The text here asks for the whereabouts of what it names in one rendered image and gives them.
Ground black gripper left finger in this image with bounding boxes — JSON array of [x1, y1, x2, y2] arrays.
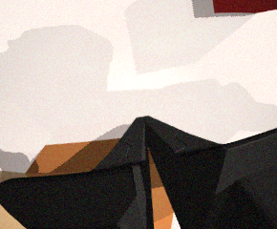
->
[[0, 117, 154, 229]]

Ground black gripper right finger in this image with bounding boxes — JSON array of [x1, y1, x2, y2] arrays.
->
[[142, 115, 277, 229]]

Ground red cube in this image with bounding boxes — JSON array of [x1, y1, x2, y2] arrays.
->
[[212, 0, 277, 14]]

